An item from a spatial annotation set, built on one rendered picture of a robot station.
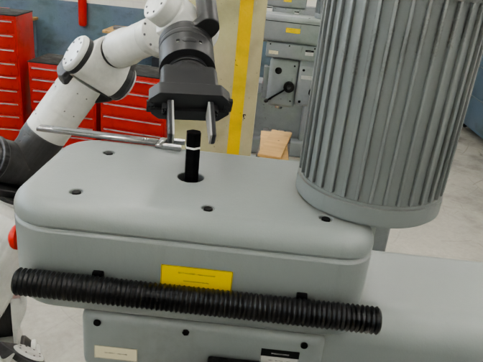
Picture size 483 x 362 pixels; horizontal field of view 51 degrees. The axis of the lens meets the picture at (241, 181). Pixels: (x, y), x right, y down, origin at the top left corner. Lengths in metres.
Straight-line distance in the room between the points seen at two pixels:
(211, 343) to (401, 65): 0.43
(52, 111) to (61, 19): 9.33
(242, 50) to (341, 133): 1.81
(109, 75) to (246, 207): 0.51
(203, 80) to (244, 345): 0.38
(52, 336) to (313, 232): 2.88
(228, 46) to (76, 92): 1.41
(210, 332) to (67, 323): 2.80
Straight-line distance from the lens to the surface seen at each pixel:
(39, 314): 3.59
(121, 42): 1.00
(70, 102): 1.10
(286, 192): 0.71
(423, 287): 0.82
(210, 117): 0.74
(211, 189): 0.70
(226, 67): 2.44
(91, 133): 0.87
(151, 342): 0.74
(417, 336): 0.76
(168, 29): 0.84
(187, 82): 0.77
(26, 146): 1.14
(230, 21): 2.41
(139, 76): 5.42
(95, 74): 1.06
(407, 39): 0.59
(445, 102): 0.64
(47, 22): 10.53
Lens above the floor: 2.18
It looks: 23 degrees down
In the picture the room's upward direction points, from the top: 6 degrees clockwise
